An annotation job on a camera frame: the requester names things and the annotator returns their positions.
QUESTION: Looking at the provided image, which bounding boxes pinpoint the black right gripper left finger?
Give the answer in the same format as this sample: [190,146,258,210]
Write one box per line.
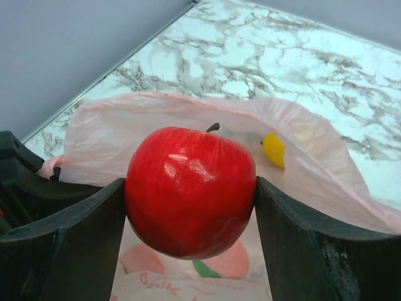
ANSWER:
[1,178,125,300]

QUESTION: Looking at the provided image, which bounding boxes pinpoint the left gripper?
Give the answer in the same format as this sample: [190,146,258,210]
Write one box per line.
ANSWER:
[1,130,100,235]

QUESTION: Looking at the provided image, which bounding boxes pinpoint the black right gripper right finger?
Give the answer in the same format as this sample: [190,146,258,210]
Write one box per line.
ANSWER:
[255,177,400,301]

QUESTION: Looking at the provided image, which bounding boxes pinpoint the pink plastic bag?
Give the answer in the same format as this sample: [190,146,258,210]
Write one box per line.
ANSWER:
[39,92,400,300]

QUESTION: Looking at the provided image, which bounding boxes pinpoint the yellow orange fake mango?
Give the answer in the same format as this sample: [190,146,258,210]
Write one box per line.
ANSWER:
[261,133,285,168]

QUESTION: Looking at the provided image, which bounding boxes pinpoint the red fake apple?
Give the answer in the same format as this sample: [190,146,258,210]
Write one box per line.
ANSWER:
[125,123,257,260]

